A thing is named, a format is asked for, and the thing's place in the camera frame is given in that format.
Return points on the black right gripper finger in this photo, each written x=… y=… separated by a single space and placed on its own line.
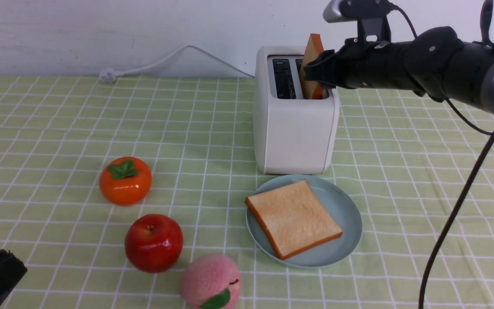
x=322 y=70

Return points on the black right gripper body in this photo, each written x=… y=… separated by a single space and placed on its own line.
x=378 y=65

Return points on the toast slice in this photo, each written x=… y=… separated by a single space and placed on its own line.
x=293 y=219
x=311 y=90

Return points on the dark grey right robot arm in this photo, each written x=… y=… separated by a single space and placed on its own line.
x=436 y=63

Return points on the white two-slot toaster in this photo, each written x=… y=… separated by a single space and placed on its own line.
x=291 y=134

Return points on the light blue plate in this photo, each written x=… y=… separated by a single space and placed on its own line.
x=338 y=204

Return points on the orange persimmon with leaf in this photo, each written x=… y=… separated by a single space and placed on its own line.
x=125 y=181

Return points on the pink peach with leaf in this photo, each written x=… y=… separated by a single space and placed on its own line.
x=212 y=281

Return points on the red apple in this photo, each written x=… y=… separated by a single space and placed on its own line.
x=154 y=243

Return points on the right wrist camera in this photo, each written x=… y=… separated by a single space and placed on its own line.
x=370 y=16

